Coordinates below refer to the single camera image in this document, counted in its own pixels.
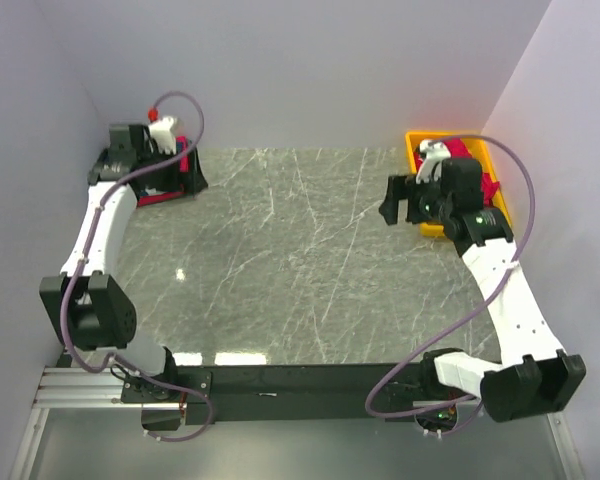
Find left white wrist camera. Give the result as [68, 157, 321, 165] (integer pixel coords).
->
[147, 107, 180, 155]

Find yellow plastic bin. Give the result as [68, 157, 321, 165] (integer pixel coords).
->
[404, 130, 513, 225]

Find crumpled pink t-shirt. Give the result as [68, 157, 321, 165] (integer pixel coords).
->
[413, 139, 500, 206]

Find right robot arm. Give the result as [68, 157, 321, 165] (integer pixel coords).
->
[379, 158, 586, 422]

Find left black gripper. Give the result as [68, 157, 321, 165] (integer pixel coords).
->
[139, 144, 208, 195]

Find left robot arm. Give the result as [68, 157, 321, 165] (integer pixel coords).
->
[39, 115, 208, 402]

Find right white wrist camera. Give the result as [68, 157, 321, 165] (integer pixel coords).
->
[416, 139, 451, 184]

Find aluminium rail frame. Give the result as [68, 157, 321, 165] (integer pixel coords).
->
[12, 368, 584, 479]

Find folded pink t-shirt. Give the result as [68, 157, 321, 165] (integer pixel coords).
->
[137, 157, 187, 208]

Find blue t-shirt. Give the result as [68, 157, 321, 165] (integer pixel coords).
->
[136, 136, 189, 203]

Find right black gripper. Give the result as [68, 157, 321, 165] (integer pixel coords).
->
[378, 173, 453, 226]

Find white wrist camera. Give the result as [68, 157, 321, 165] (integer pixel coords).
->
[416, 139, 451, 184]
[147, 107, 180, 155]

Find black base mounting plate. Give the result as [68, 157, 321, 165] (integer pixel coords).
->
[119, 363, 479, 426]

